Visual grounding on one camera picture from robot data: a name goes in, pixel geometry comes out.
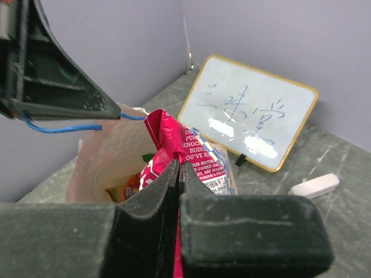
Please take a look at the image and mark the red chips bag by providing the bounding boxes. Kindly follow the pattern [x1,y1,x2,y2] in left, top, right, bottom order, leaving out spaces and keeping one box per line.
[139,108,227,278]

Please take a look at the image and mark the checkered paper bag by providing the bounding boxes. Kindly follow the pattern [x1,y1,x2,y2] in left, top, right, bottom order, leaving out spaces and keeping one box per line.
[65,105,237,203]

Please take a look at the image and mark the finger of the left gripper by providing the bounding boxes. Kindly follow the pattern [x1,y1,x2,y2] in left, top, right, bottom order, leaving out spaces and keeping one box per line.
[1,0,121,120]

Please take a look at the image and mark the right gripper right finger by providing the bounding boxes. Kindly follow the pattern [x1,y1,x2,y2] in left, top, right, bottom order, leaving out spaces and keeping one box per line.
[180,165,333,277]

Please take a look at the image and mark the green Fox's candy bag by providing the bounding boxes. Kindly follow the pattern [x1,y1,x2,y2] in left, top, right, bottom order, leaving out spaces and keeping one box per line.
[142,153,155,163]

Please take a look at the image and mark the orange yellow snack bag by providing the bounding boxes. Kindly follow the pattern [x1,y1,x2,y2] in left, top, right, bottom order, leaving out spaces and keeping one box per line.
[105,173,140,203]

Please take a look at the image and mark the white board eraser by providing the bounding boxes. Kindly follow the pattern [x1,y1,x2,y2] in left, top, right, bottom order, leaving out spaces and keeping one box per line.
[288,173,340,199]

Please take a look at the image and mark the small whiteboard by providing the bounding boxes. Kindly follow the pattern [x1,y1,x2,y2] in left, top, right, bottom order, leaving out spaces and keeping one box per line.
[178,55,319,173]

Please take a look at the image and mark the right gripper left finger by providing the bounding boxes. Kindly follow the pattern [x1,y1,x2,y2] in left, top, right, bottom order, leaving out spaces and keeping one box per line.
[1,160,180,277]

